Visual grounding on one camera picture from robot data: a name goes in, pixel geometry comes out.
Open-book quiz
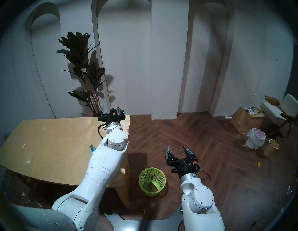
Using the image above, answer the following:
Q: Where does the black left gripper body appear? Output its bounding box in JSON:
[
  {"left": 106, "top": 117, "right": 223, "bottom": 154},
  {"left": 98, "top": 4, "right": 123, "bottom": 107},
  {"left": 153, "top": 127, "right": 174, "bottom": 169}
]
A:
[{"left": 98, "top": 109, "right": 126, "bottom": 127}]

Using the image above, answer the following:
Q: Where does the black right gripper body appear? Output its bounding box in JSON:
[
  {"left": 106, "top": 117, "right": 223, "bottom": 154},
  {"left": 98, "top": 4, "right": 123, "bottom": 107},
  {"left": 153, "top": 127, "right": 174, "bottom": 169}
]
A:
[{"left": 166, "top": 156, "right": 200, "bottom": 178}]

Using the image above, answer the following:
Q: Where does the green mesh trash basket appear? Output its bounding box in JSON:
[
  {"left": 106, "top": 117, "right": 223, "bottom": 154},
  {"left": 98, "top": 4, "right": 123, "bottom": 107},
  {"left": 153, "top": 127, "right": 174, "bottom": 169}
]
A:
[{"left": 139, "top": 167, "right": 166, "bottom": 197}]

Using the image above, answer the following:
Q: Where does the white bin with plastic bag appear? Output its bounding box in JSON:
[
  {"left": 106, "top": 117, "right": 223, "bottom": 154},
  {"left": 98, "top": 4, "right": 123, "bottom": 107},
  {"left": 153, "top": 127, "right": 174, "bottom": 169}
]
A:
[{"left": 245, "top": 128, "right": 267, "bottom": 149}]

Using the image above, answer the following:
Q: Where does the trash pile in crate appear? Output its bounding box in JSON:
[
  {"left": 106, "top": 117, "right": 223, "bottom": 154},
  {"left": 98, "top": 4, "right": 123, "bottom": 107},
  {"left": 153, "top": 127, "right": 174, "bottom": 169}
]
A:
[{"left": 241, "top": 106, "right": 260, "bottom": 116}]

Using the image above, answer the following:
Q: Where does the light wooden table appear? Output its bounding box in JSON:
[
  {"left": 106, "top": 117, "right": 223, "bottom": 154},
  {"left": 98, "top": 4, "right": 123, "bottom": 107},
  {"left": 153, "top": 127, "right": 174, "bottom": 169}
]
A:
[{"left": 0, "top": 115, "right": 131, "bottom": 209}]

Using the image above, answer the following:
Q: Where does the tall potted green plant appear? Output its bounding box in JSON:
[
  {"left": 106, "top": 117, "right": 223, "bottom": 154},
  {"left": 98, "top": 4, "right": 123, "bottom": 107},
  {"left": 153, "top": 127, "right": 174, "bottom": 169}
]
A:
[{"left": 56, "top": 31, "right": 107, "bottom": 117}]

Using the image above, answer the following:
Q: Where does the yellow paper bucket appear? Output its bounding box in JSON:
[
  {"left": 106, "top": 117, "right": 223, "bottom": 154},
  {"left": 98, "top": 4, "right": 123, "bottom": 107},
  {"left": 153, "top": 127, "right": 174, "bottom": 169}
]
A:
[{"left": 263, "top": 139, "right": 279, "bottom": 157}]

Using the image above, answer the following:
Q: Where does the white cushioned wooden armchair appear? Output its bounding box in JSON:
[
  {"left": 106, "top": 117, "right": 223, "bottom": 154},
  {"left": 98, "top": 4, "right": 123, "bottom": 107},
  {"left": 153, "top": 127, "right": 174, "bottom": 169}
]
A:
[{"left": 260, "top": 94, "right": 298, "bottom": 138}]

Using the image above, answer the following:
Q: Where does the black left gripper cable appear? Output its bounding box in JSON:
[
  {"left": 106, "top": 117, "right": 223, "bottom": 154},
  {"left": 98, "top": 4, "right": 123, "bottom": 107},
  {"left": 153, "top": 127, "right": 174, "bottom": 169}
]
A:
[{"left": 98, "top": 123, "right": 107, "bottom": 139}]

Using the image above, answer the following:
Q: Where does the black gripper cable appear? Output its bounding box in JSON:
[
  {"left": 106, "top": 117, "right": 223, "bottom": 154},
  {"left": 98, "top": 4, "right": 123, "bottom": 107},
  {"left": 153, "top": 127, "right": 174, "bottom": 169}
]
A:
[
  {"left": 198, "top": 168, "right": 212, "bottom": 181},
  {"left": 98, "top": 123, "right": 107, "bottom": 139}
]

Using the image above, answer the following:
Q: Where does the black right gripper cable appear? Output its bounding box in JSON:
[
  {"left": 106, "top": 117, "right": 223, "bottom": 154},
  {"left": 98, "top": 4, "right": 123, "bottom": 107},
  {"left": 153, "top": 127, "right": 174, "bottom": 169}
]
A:
[{"left": 198, "top": 168, "right": 212, "bottom": 181}]

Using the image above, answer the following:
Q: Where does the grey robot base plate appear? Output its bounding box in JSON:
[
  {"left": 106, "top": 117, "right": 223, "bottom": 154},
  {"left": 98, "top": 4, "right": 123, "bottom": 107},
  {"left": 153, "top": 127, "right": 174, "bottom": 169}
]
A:
[{"left": 104, "top": 211, "right": 184, "bottom": 231}]

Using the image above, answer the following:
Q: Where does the black floor cable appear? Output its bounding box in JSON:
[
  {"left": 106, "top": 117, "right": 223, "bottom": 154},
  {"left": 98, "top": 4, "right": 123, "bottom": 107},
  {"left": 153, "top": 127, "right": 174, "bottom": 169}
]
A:
[{"left": 248, "top": 215, "right": 273, "bottom": 230}]

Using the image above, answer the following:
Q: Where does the white floor power cable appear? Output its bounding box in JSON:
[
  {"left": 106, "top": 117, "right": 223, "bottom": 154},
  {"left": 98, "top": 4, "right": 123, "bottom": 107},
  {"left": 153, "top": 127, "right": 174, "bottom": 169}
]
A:
[{"left": 22, "top": 192, "right": 43, "bottom": 209}]

